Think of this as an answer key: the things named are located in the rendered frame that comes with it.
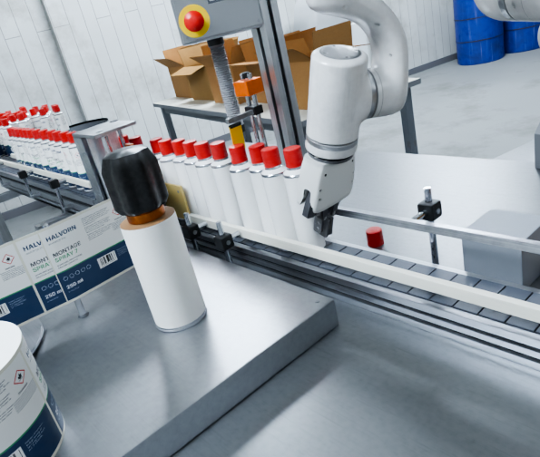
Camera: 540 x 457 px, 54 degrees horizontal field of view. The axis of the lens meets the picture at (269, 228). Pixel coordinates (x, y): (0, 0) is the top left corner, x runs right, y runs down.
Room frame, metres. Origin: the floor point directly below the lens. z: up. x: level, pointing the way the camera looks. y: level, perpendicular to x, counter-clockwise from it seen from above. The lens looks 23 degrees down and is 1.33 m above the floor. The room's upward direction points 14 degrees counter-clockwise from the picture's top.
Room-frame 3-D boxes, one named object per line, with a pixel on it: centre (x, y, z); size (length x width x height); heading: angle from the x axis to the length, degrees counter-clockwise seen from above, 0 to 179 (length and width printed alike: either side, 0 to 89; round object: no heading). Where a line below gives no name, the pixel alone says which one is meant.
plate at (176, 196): (1.23, 0.21, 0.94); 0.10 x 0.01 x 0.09; 36
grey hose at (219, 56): (1.20, 0.02, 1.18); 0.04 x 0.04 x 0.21
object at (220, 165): (1.10, 0.06, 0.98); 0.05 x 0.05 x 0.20
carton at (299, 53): (2.84, -0.43, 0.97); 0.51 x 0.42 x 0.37; 121
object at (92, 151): (1.30, 0.32, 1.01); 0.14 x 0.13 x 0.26; 36
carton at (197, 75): (3.98, 0.16, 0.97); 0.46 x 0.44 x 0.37; 30
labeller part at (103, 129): (1.29, 0.33, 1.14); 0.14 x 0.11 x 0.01; 36
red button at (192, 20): (1.08, 0.04, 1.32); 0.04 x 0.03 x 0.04; 91
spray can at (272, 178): (0.95, -0.03, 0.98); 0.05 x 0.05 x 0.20
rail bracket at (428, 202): (0.79, -0.25, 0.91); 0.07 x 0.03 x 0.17; 126
